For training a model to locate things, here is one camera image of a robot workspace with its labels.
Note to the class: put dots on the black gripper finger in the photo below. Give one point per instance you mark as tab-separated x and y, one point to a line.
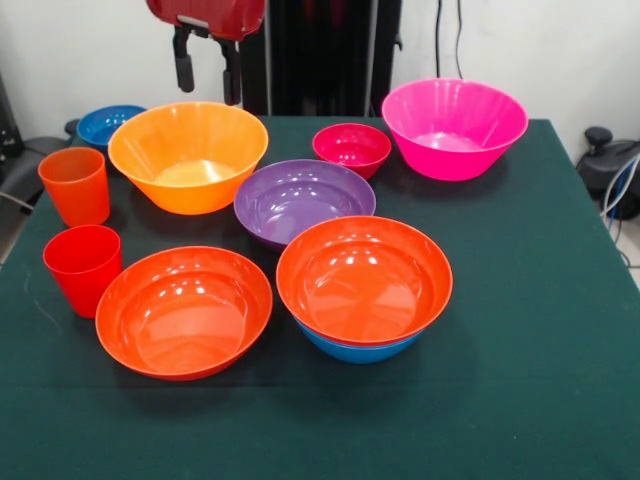
184	72
232	85

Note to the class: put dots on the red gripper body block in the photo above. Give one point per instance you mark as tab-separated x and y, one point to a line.
210	15

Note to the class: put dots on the orange-red shallow bowl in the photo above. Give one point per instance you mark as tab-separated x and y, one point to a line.
365	285
185	320

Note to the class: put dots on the large orange bowl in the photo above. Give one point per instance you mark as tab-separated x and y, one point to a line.
190	150

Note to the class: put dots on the small dark blue bowl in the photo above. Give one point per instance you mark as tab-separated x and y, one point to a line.
100	125

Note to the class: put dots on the purple bowl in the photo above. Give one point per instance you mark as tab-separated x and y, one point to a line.
300	195

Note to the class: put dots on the small crimson bowl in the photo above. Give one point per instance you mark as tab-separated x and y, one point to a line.
350	150

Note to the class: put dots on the orange cup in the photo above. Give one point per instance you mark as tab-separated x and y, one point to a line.
75	195

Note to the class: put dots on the large pink bowl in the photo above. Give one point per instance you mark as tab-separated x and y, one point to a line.
450	125

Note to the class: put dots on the red cup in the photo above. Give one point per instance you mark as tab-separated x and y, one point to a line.
85	280

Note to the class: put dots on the light blue bowl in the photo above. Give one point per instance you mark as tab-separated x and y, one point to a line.
360	352

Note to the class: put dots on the dark green table cloth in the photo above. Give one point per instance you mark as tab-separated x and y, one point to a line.
320	425

